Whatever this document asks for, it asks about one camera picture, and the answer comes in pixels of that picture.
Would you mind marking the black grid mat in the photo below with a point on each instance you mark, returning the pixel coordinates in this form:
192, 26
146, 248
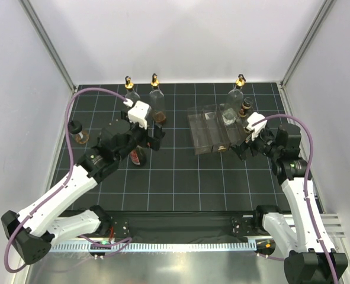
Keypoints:
174, 178

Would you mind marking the aluminium front rail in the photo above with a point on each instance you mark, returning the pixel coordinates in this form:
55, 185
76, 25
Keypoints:
330, 221

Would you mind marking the glass oil bottle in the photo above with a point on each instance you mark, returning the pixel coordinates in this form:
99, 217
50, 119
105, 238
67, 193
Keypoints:
157, 101
233, 102
130, 90

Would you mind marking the left aluminium frame post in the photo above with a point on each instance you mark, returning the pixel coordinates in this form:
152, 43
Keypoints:
47, 43

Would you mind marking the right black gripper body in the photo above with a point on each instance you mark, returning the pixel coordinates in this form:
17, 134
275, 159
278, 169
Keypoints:
264, 144

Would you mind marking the right aluminium frame post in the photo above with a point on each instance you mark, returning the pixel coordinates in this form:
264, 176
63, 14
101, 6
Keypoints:
320, 17

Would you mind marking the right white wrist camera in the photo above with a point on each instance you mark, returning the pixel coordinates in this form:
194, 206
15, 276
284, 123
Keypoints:
257, 123

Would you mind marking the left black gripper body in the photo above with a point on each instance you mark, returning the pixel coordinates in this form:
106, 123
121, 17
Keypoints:
140, 135

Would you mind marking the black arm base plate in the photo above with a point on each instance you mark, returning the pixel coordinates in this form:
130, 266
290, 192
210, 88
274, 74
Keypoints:
187, 227

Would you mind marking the aluminium frame post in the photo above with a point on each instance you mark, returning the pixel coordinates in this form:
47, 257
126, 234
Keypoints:
47, 43
320, 17

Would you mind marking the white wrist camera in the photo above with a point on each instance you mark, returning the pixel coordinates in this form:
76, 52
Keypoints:
257, 123
139, 114

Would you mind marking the dark sauce bottle red label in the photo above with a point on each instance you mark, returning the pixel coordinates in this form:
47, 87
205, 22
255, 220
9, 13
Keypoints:
138, 156

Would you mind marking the round amber sauce bottle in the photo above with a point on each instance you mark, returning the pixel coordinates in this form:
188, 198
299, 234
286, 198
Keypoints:
77, 132

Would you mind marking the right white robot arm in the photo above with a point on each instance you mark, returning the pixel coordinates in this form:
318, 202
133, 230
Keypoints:
308, 252

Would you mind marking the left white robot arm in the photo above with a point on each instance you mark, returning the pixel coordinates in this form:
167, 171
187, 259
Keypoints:
36, 229

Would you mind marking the clear acrylic organizer tray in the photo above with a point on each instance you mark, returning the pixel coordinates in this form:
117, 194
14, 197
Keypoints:
209, 133

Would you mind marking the white slotted cable duct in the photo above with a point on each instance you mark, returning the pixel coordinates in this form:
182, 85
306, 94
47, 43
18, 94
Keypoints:
77, 246

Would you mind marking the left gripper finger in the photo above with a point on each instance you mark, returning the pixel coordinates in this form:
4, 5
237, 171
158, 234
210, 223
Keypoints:
154, 142
158, 132

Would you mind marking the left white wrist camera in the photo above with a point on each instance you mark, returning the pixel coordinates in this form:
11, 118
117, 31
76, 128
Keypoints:
139, 114

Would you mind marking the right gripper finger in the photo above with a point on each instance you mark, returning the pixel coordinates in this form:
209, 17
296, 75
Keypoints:
246, 141
241, 151

